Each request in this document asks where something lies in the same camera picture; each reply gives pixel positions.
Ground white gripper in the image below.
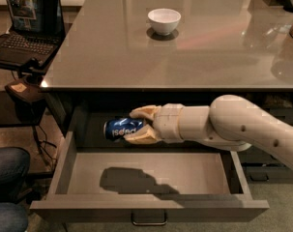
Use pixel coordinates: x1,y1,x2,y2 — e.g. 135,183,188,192
124,103,184,145

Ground blue pepsi can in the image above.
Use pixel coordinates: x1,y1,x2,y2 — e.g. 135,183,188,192
103,117,144,141

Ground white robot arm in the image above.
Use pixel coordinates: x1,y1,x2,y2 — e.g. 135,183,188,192
125,95,293,170

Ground open grey top drawer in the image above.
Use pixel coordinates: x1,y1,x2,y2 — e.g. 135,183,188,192
31,107,269,223

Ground grey lower side drawer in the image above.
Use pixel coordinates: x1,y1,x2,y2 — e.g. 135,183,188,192
243,166,293,184

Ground white ceramic bowl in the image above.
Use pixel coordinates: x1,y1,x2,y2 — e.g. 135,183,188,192
148,8,181,36

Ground black laptop stand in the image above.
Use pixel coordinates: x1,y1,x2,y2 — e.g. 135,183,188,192
3,57,47,128

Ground person leg in jeans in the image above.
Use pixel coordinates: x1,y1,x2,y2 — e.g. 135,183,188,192
0,147,30,232

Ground black laptop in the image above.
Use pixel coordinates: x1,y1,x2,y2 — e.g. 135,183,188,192
0,0,66,70

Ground metal drawer handle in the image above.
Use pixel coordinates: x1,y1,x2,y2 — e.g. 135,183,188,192
131,211,167,226

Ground black cables on floor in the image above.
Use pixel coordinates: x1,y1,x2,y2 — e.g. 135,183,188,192
31,125,59,169

